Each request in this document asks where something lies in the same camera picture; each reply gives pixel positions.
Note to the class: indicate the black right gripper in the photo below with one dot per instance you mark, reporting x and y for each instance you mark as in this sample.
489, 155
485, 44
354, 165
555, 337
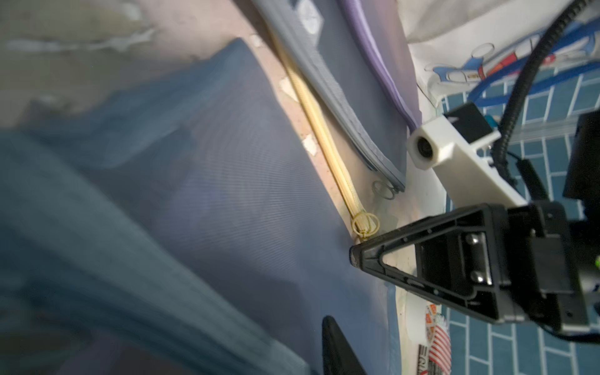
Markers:
458, 259

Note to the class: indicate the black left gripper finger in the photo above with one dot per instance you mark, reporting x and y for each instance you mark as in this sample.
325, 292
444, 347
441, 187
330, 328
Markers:
338, 355

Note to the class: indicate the blue mesh pencil pouch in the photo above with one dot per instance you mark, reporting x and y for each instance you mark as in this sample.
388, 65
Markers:
179, 228

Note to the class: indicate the grey purple mesh pouch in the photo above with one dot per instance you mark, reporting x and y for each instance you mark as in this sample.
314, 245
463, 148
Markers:
356, 57

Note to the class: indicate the white canvas Doraemon tote bag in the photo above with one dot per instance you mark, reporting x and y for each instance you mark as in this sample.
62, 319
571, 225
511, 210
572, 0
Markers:
473, 48

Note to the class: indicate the striped tape roll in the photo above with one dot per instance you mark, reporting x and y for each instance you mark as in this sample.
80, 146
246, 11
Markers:
435, 357

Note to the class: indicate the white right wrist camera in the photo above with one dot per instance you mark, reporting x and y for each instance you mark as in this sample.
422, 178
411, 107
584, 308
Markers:
449, 146

